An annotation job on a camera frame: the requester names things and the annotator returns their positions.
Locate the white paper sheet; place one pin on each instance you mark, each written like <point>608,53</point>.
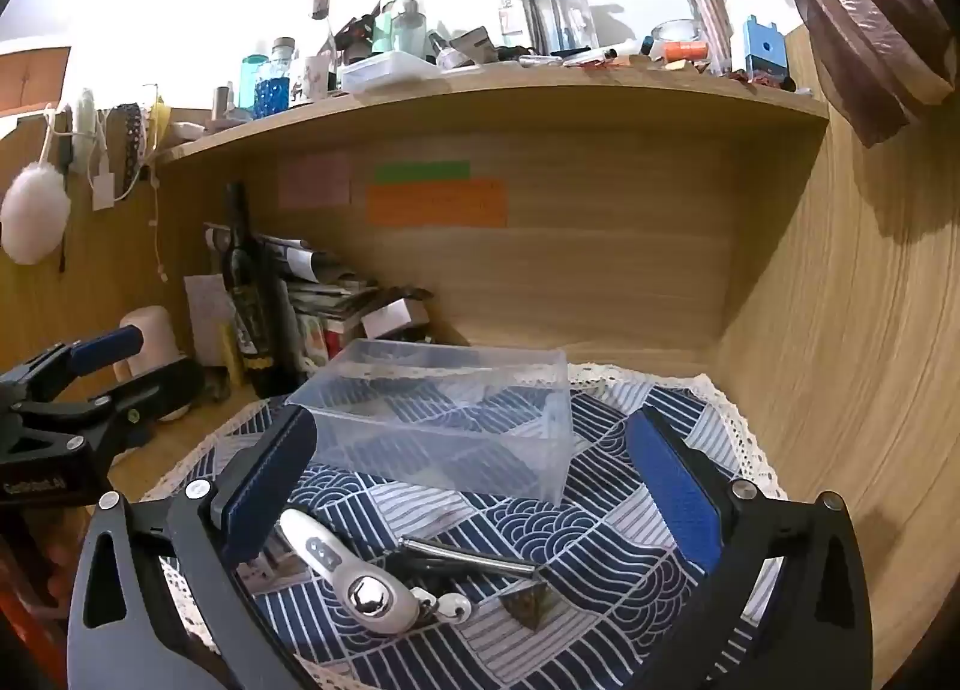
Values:
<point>206,315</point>

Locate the clear brush package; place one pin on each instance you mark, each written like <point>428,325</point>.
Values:
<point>562,7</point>

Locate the small white cardboard box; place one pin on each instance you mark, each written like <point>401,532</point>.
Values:
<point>394,317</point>

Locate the clear jar of sticks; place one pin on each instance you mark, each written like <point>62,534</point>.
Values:
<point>712,26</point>

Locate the stack of books and magazines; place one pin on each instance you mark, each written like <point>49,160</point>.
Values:
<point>322,300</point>

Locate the clear plastic storage box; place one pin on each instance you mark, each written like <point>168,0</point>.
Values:
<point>442,405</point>

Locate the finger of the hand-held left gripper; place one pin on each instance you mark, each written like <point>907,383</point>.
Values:
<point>154,390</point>
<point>105,349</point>

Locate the cream cylindrical cup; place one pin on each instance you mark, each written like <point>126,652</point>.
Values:
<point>154,341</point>

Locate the white plastic tray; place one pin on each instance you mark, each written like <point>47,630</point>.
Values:
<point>388,71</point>

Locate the black and white marker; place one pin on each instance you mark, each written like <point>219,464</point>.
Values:
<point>615,52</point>

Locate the orange marker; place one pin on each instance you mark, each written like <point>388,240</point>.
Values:
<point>686,50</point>

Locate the white fluffy puff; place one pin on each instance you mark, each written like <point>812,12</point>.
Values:
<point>34,214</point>

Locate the white printed mug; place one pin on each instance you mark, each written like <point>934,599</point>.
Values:
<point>309,81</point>

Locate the small brown pyramid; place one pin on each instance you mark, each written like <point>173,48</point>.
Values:
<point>534,604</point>

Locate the clear tape roll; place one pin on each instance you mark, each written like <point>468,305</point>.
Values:
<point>673,31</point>

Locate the green pump bottle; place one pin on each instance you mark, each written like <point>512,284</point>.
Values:
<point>386,22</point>

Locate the brown wooden panel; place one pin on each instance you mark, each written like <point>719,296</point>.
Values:
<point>34,81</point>

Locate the patterned ribbon band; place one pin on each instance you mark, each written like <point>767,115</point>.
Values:
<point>133,135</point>

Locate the white hanging holder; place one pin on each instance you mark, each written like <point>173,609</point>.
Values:
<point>84,127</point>

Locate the wooden shelf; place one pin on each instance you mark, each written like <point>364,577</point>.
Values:
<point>525,97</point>

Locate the clear grey bottle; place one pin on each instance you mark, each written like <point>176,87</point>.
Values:
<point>411,30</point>

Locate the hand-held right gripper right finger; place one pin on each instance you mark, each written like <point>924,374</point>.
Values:
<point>673,487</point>

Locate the brown cloth bag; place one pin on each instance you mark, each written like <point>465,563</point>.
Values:
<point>855,22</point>

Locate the blue box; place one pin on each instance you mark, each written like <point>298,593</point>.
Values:
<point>765,49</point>

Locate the teal plastic bottle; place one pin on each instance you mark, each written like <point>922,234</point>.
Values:
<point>251,79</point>

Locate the white hanging tag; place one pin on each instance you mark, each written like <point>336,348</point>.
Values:
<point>103,187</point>

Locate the blue bead jar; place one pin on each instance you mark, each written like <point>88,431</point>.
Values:
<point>274,86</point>

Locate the white handheld roller massager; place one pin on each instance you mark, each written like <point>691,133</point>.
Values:
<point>352,577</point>

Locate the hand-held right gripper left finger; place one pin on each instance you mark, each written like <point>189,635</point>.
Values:
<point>271,474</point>

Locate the red object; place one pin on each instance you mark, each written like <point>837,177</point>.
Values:
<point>26,585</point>

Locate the metal pen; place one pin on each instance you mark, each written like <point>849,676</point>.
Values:
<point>465,559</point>

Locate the dark wine bottle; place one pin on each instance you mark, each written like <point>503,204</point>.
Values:
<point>251,300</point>

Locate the pink sticky note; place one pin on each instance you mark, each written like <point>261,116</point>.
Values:
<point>315,180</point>

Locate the blue wave-patterned lace mat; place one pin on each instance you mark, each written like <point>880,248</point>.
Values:
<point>525,540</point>

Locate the orange sticky note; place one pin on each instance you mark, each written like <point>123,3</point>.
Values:
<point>436,204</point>

